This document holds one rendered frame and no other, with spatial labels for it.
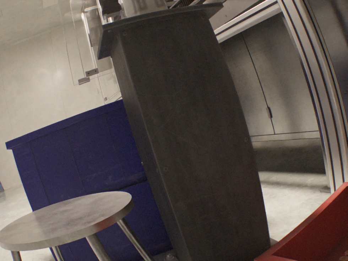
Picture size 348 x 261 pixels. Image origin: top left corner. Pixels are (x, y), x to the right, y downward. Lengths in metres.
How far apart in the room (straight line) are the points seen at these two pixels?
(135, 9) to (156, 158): 0.31
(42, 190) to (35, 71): 5.25
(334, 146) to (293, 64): 0.57
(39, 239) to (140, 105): 0.30
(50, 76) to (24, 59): 0.74
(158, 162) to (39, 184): 0.38
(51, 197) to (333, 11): 1.06
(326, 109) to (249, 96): 0.88
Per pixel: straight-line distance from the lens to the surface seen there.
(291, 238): 0.52
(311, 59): 0.79
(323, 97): 0.79
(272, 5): 0.86
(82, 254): 0.88
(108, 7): 1.18
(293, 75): 1.32
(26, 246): 0.48
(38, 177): 0.84
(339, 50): 1.12
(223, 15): 1.18
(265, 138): 1.61
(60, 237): 0.45
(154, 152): 0.57
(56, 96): 5.90
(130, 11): 0.69
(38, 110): 5.88
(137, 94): 0.57
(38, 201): 0.85
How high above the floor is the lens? 0.37
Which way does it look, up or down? 4 degrees down
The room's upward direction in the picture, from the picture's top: 17 degrees counter-clockwise
